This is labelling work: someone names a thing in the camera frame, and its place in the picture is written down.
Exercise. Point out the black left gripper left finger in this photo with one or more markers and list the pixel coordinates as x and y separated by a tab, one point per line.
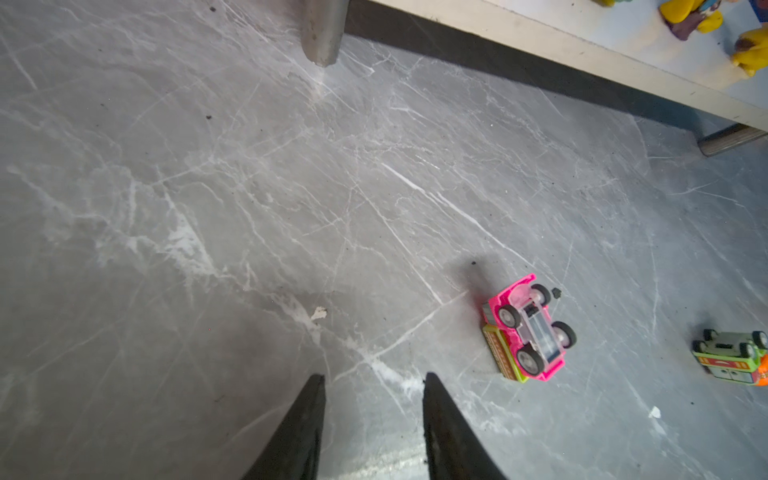
293	452

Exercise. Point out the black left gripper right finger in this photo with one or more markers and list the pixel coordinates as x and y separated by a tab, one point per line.
453	451

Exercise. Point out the yellow banana figure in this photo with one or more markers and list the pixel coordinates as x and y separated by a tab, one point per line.
683	17

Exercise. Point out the blue yellow duck figure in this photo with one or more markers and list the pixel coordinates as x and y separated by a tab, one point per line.
750	49

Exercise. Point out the white two-tier metal shelf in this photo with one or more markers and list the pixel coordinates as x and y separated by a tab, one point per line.
628	44

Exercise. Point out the pink black toy car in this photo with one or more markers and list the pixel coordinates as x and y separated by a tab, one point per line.
525	341

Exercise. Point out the green orange toy car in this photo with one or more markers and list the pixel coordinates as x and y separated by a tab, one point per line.
733	357

